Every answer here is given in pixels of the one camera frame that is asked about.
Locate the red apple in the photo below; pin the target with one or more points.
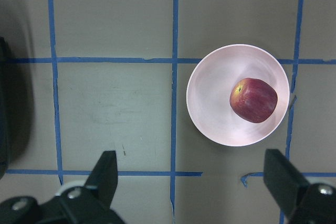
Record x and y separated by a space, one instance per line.
253 100

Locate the pink plate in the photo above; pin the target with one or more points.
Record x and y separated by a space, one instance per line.
210 85

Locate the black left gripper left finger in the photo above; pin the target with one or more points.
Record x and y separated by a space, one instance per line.
89 201

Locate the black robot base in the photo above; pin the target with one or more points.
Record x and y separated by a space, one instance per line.
5 142

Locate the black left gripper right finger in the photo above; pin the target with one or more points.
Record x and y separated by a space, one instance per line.
300 200

